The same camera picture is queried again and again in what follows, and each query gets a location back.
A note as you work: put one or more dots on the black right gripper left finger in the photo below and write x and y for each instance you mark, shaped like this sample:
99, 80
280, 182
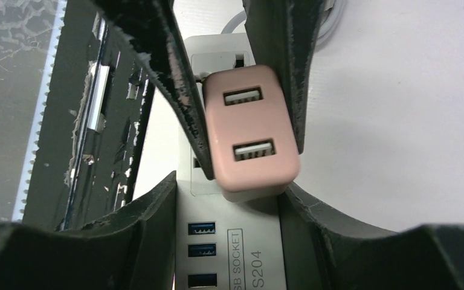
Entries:
131, 248

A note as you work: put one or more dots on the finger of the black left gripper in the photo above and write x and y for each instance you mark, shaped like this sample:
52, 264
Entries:
150, 32
283, 35

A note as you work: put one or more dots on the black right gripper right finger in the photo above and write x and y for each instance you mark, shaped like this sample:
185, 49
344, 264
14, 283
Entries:
324, 248

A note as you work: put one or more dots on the white power strip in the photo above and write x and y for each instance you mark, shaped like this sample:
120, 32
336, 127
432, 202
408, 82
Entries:
222, 244

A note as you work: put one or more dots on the pink adapter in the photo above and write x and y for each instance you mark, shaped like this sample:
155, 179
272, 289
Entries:
252, 144

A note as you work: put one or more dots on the grey near strip cable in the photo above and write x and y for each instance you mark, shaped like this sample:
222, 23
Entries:
333, 11

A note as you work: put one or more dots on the black mounting base plate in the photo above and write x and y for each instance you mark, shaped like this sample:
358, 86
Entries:
92, 126

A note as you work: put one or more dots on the white slotted cable duct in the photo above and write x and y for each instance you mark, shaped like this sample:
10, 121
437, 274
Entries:
44, 88

